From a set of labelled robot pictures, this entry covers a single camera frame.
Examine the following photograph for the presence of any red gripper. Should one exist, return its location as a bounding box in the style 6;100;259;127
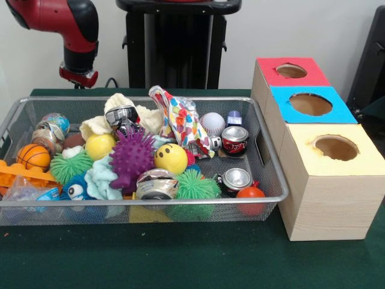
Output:
58;66;99;90

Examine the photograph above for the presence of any silver mesh bin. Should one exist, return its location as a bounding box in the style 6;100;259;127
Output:
0;95;291;226

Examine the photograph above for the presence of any wooden box with three holes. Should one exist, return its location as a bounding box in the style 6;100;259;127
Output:
251;57;385;241

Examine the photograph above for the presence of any orange basketball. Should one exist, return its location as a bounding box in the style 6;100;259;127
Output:
16;143;52;172

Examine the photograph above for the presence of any purple spiky rubber toy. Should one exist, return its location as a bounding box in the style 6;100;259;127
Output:
108;128;156;195

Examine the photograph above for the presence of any white cloth with coloured dots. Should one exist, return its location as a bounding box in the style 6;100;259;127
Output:
149;85;216;159

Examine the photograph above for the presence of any yellow smiley ball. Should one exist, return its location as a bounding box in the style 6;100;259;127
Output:
153;143;189;175

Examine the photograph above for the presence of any white baseball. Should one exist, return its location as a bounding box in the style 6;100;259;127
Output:
200;112;226;133

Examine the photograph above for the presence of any purple toy block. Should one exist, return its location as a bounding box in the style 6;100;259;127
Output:
226;110;243;128

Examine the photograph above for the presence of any crushed red can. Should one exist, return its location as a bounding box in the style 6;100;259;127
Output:
221;125;250;157

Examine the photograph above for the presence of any crushed black can silver lid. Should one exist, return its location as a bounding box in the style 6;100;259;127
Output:
221;167;255;198

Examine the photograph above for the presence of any dark green table cloth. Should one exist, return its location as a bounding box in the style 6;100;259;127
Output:
360;95;385;121
0;87;385;289

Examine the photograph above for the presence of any red ball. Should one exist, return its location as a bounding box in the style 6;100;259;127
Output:
235;187;266;216

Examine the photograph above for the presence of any black chair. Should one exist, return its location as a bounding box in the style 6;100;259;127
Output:
345;5;385;105

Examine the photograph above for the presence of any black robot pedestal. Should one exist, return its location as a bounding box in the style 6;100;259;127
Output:
115;0;243;90

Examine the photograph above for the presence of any green stringy puffer ball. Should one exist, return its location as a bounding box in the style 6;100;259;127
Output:
174;168;223;200

